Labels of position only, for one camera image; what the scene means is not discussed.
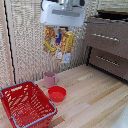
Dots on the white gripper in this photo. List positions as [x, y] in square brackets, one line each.
[62, 15]

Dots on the yellow red snack box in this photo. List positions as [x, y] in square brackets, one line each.
[59, 42]

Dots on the pink plastic mug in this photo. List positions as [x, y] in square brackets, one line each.
[49, 79]

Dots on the brown drawer cabinet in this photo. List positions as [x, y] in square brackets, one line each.
[108, 45]

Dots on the red plastic bowl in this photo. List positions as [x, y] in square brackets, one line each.
[57, 93]

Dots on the red plastic shopping basket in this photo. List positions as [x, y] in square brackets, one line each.
[26, 104]

